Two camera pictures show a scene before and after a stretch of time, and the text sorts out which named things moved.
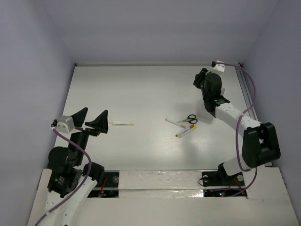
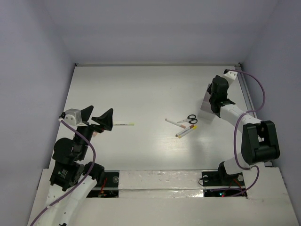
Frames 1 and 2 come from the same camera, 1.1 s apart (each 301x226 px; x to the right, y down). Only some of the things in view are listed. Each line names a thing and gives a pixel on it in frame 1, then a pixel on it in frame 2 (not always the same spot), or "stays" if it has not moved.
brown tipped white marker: [192, 126] stays
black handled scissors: [191, 118] stays
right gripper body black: [199, 82] -> [212, 98]
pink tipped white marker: [183, 125] stays
